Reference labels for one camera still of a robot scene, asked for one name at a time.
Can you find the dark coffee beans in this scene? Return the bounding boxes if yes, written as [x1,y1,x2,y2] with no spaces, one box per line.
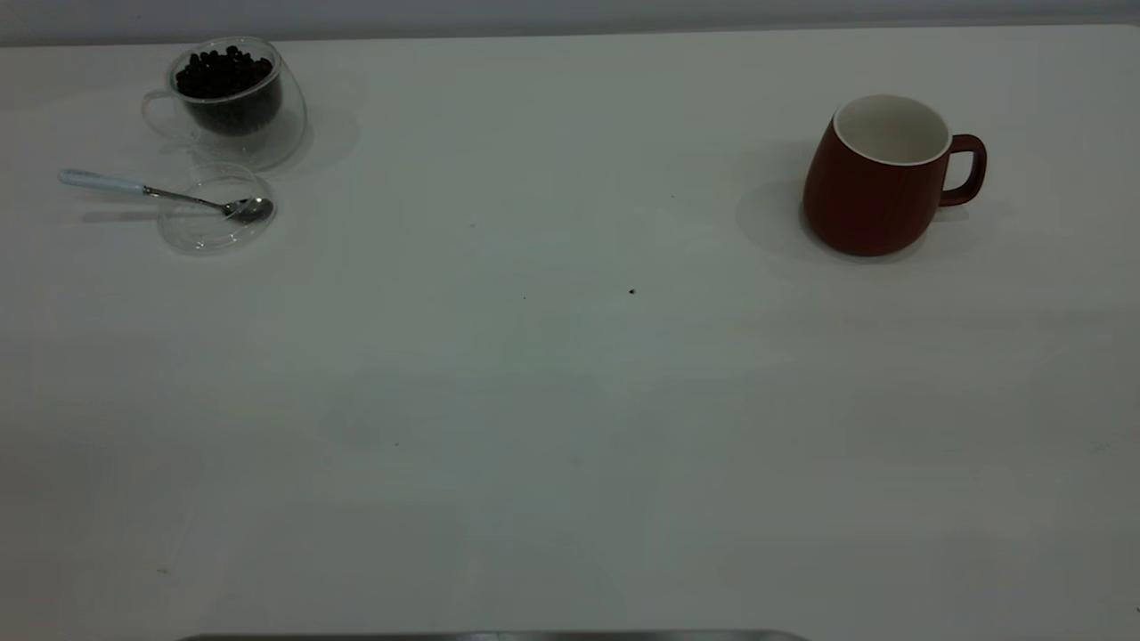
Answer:
[174,45,284,136]

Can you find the metal spoon pale blue handle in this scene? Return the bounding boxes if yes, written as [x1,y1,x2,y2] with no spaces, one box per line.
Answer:
[59,169,274,224]

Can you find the red ceramic mug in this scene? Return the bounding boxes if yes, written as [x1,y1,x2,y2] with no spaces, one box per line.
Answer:
[802,93,988,258]

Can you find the small clear glass dish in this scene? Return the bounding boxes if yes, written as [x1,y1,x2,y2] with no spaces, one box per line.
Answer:
[158,162,278,256]

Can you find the clear glass cup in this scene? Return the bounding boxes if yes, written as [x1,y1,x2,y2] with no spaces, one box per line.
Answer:
[141,36,308,172]

